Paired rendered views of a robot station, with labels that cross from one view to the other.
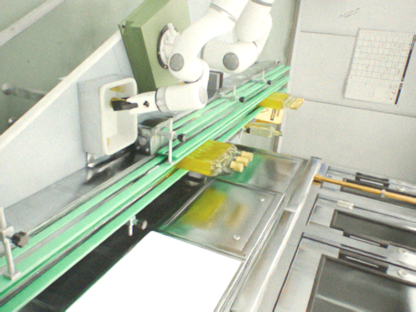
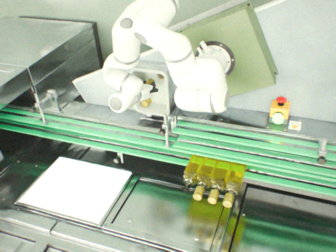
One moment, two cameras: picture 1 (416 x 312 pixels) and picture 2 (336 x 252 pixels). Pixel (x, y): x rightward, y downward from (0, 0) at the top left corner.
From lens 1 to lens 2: 1.66 m
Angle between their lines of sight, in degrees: 76
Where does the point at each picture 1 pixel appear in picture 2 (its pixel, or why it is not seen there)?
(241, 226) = (145, 222)
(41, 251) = (60, 125)
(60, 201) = (98, 115)
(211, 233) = (133, 204)
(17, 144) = (97, 77)
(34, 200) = (99, 108)
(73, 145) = not seen: hidden behind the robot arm
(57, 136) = not seen: hidden behind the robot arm
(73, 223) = (84, 127)
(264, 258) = (104, 239)
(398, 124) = not seen: outside the picture
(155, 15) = (190, 31)
